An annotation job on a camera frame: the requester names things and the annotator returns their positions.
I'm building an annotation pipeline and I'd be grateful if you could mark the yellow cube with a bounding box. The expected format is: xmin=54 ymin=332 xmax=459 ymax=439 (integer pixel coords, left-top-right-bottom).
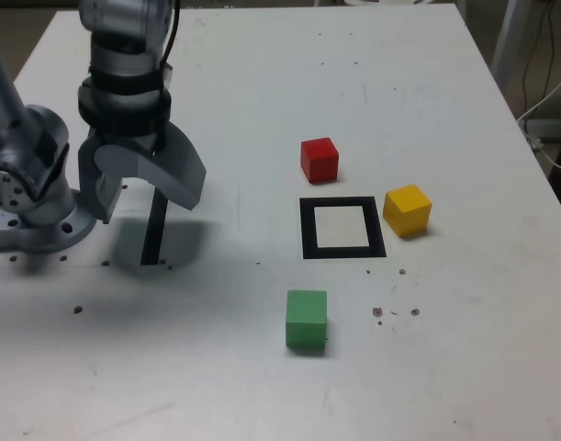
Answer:
xmin=382 ymin=183 xmax=433 ymax=240

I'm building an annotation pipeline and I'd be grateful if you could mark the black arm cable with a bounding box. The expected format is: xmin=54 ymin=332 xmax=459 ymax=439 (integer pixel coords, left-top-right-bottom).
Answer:
xmin=158 ymin=0 xmax=181 ymax=74

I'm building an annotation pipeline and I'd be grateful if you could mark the green cube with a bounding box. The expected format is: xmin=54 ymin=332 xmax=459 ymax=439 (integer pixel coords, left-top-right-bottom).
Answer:
xmin=285 ymin=288 xmax=329 ymax=358

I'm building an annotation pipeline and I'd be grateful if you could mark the white background post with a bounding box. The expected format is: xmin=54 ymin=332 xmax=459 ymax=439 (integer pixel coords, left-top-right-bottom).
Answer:
xmin=489 ymin=0 xmax=532 ymax=88

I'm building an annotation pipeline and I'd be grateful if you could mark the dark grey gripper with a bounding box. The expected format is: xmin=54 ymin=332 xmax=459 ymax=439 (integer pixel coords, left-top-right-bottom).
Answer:
xmin=77 ymin=121 xmax=208 ymax=226

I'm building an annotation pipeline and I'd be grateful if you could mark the red cube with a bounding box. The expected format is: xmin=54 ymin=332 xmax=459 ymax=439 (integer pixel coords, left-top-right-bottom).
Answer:
xmin=300 ymin=136 xmax=340 ymax=185

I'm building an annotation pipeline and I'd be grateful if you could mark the black tape strip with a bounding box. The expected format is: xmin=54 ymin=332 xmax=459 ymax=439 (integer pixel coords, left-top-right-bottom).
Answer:
xmin=140 ymin=186 xmax=170 ymax=266

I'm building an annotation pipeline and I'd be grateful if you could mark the white background cable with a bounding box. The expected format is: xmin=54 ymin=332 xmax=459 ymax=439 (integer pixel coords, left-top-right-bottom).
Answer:
xmin=516 ymin=67 xmax=561 ymax=172

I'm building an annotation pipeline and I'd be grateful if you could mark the black tape square outline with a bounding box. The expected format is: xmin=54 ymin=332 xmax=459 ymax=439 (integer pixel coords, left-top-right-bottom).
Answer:
xmin=298 ymin=196 xmax=388 ymax=261

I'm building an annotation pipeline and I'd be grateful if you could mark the black background cable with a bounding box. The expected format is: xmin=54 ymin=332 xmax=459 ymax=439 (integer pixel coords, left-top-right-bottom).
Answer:
xmin=520 ymin=0 xmax=557 ymax=117

